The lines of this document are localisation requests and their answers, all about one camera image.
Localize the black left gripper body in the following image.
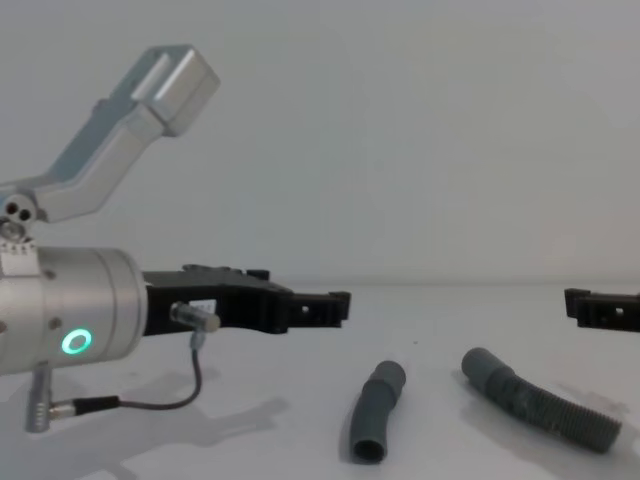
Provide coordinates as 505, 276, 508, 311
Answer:
142, 264, 294, 337

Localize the white table cloth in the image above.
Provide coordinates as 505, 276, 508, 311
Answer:
0, 282, 640, 480

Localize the thin dark gripper cable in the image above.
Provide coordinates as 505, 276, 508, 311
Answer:
54, 300, 222, 416

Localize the long corrugated grey hose piece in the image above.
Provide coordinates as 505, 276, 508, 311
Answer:
460, 346, 624, 454

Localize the short smooth grey hose piece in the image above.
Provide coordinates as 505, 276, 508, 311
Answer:
349, 359, 408, 464

